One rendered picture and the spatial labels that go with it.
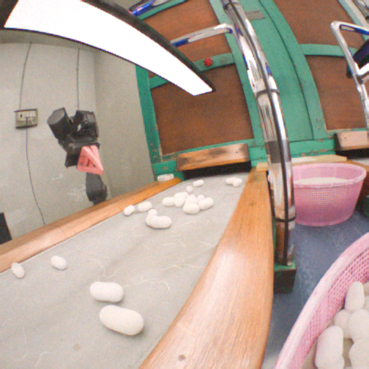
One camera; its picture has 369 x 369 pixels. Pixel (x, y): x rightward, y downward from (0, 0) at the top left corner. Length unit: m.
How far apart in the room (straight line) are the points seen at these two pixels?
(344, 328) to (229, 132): 0.74
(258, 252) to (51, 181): 2.34
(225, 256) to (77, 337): 0.14
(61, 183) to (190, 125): 1.93
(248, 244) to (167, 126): 0.75
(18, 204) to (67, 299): 2.11
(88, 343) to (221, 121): 0.77
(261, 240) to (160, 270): 0.11
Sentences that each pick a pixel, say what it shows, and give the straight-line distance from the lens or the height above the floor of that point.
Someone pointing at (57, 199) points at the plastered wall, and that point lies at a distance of 2.41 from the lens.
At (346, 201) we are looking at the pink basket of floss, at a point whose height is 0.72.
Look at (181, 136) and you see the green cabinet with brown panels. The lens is 0.83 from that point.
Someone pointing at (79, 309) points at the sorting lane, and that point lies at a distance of 0.19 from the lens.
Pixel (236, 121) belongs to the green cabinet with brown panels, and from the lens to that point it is 0.77.
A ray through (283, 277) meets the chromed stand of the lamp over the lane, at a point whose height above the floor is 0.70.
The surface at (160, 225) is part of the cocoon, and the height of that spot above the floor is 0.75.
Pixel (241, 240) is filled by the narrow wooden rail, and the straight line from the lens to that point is 0.18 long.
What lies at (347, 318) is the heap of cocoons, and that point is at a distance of 0.15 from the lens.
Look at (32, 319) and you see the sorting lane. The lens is 0.21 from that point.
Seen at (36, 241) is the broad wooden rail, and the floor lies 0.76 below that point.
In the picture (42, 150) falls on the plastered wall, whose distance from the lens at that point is 2.42.
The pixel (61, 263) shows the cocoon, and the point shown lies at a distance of 0.26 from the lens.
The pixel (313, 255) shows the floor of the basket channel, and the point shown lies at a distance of 0.31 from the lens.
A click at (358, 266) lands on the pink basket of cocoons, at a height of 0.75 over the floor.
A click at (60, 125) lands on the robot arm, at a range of 0.51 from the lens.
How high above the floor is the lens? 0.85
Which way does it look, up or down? 9 degrees down
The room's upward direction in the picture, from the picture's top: 11 degrees counter-clockwise
